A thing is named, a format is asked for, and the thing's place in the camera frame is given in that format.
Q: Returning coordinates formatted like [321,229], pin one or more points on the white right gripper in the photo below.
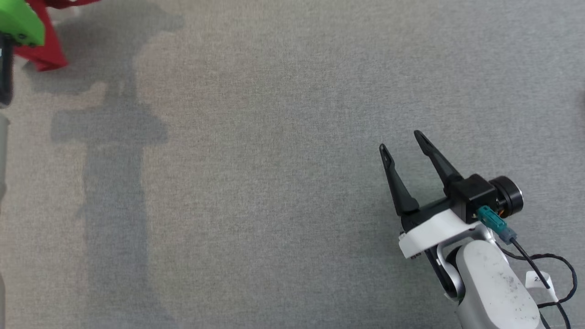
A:
[434,230]

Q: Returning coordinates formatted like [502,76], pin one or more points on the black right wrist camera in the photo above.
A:
[473,196]

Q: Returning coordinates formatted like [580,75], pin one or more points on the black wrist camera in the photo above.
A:
[5,73]
[473,196]

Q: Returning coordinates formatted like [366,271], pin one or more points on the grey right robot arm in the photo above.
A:
[493,283]

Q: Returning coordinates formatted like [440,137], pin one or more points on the red jersey with white sleeves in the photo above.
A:
[45,55]

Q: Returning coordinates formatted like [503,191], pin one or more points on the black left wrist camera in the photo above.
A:
[5,73]

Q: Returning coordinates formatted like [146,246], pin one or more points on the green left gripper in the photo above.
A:
[20,23]

